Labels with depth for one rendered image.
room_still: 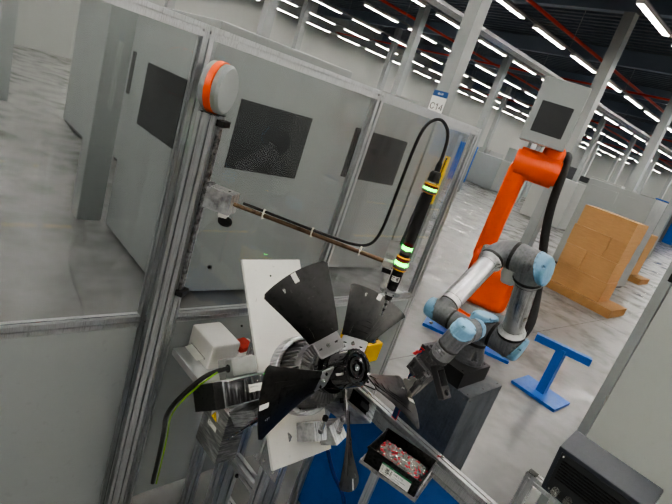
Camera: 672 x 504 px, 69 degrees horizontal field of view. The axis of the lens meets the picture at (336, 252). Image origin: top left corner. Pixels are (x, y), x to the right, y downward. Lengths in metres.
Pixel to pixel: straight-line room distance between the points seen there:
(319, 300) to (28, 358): 0.99
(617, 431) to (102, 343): 2.65
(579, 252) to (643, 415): 6.57
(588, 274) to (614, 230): 0.85
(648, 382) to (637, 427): 0.26
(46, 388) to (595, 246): 8.66
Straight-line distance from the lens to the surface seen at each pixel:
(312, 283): 1.54
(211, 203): 1.65
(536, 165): 5.46
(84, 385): 2.09
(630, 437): 3.27
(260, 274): 1.75
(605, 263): 9.47
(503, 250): 1.97
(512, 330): 2.15
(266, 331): 1.72
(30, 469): 2.28
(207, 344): 1.98
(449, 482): 2.03
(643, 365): 3.16
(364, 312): 1.75
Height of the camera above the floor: 1.97
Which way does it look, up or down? 17 degrees down
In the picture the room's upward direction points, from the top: 19 degrees clockwise
